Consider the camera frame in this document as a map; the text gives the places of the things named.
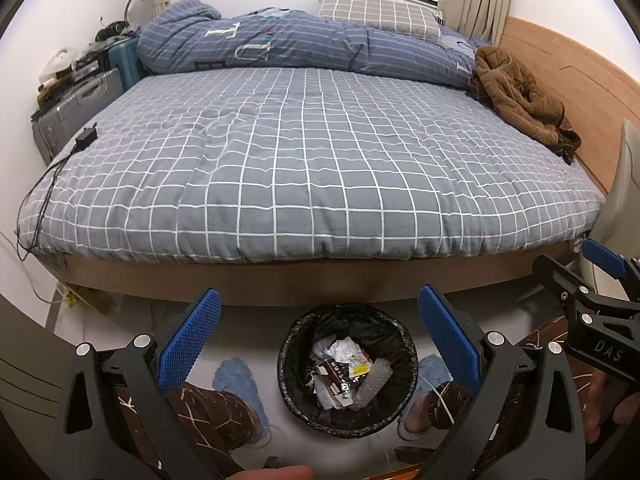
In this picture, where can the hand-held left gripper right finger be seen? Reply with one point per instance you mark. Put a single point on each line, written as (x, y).
(450, 342)

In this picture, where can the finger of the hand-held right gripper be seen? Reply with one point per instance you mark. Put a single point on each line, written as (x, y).
(562, 280)
(605, 259)

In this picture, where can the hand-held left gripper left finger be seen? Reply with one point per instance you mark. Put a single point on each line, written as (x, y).
(190, 342)

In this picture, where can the wastebasket with black liner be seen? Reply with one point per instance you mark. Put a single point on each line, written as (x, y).
(390, 330)

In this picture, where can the clear bubble wrap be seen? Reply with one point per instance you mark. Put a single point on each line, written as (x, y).
(372, 385)

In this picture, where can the yellow wrapper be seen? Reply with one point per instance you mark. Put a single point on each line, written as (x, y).
(361, 369)

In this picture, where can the white paper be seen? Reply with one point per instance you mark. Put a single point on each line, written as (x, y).
(345, 347)

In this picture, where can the person's right hand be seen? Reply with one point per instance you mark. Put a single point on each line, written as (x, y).
(597, 410)

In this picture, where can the person's left hand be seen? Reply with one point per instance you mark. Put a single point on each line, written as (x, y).
(272, 474)

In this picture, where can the fluffy blue slipper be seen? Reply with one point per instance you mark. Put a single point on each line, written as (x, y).
(235, 375)
(425, 367)

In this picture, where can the person's left leg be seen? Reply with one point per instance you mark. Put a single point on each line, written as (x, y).
(210, 410)

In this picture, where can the brown cardboard piece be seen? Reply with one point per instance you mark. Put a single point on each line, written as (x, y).
(95, 299)

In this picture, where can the yellow plug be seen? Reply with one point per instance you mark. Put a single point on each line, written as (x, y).
(71, 300)

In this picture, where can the brown fleece garment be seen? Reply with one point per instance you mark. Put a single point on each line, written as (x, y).
(520, 95)

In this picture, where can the grey checked bedsheet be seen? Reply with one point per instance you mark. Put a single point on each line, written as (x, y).
(320, 160)

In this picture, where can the black charger brick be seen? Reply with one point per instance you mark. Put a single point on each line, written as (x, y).
(85, 139)

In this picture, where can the grey suitcase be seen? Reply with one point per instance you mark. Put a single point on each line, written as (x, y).
(75, 105)

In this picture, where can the teal suitcase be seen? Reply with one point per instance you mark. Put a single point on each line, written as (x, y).
(125, 60)

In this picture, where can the white plastic object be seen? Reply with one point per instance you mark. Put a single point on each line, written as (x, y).
(55, 65)

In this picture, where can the blue striped duvet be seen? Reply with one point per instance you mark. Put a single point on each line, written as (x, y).
(300, 40)

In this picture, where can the grey checked pillow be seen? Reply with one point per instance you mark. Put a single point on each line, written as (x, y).
(380, 12)

